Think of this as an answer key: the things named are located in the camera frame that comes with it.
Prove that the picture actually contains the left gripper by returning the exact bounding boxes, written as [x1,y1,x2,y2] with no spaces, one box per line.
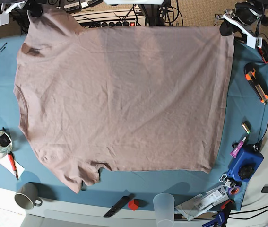
[215,2,260,38]

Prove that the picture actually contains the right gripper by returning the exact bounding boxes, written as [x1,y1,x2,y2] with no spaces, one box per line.
[0,0,43,17]

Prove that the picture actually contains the pink T-shirt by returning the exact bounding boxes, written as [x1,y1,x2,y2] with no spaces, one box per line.
[14,5,234,192]

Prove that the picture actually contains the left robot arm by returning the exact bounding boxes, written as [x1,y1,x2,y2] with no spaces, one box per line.
[216,0,268,39]

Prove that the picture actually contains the orange black tool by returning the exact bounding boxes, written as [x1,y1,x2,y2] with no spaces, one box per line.
[258,46,268,65]

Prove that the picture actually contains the orange black utility knife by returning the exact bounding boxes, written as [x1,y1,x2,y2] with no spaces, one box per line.
[244,62,268,105]

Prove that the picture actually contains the power strip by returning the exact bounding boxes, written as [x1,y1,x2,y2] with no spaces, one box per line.
[96,20,143,27]

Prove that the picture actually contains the small battery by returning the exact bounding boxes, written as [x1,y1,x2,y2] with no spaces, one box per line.
[241,122,251,134]

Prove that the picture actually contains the purple glue tube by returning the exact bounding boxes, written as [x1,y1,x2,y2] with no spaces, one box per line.
[230,136,247,158]

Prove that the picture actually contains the blue box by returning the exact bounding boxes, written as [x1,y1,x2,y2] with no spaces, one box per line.
[227,143,264,182]

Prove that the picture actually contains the black knob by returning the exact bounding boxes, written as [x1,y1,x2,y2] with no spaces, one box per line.
[238,165,254,180]

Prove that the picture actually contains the red pen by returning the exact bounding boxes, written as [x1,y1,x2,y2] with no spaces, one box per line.
[8,152,18,180]

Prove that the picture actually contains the white paper note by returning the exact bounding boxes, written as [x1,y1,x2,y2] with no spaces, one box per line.
[0,155,25,179]

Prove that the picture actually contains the metal keyring clips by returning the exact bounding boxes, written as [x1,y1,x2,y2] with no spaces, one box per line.
[219,174,236,188]

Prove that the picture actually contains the blue table cloth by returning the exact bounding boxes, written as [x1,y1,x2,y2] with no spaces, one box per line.
[0,35,268,210]

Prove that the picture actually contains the purple tape roll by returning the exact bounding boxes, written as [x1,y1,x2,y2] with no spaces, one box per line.
[228,186,240,195]

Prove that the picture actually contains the packaging card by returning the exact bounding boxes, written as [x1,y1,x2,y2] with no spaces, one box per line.
[175,185,229,221]

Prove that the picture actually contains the translucent plastic cup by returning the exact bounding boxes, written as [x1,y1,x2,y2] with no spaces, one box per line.
[153,193,175,227]

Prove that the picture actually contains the grey ceramic mug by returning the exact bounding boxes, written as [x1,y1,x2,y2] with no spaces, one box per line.
[14,183,43,210]

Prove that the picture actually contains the blue clamp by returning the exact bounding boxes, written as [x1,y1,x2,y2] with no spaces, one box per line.
[202,199,234,227]

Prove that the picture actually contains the red cube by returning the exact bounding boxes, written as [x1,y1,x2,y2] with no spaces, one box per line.
[128,199,139,211]

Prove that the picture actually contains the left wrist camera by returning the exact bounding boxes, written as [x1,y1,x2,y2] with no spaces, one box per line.
[246,36,263,49]

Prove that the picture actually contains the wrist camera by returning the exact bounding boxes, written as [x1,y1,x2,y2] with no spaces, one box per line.
[246,36,263,49]
[0,13,9,26]

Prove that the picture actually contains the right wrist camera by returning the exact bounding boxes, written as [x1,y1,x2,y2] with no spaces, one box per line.
[0,13,9,26]

